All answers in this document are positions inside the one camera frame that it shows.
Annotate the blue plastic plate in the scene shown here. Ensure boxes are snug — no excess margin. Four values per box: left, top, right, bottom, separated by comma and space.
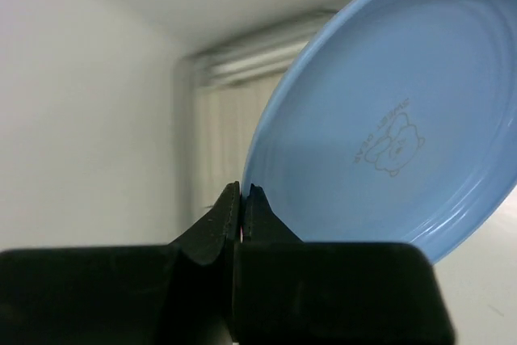
242, 0, 516, 262

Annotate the aluminium frame rail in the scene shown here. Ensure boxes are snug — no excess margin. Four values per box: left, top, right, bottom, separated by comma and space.
172, 7, 337, 228

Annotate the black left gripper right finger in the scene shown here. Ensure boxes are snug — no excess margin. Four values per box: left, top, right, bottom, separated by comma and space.
233, 186, 455, 344

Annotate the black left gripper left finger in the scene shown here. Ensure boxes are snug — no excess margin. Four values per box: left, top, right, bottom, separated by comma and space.
1, 183, 240, 344

